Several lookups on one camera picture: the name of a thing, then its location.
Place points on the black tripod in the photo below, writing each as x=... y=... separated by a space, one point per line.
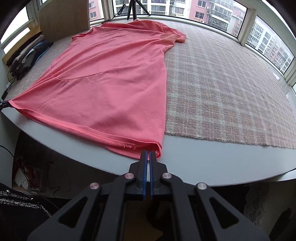
x=133 y=9

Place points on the white lace cloth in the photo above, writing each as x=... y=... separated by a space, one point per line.
x=266 y=206

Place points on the pink plaid blanket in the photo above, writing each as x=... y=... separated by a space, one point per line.
x=219 y=92

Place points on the light wooden board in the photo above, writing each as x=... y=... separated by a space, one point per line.
x=64 y=20

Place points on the red and white clutter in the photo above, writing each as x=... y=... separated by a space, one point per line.
x=30 y=173

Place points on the person's dark tweed clothing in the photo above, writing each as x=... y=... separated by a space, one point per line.
x=20 y=208

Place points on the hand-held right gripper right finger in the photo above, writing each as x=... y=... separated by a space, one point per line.
x=152 y=176

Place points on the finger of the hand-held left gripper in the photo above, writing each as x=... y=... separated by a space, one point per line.
x=4 y=104

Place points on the stack of folded clothes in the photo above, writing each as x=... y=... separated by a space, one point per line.
x=27 y=55

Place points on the pink t-shirt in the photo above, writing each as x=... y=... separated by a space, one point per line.
x=104 y=81

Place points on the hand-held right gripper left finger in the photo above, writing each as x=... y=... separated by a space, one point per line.
x=144 y=176

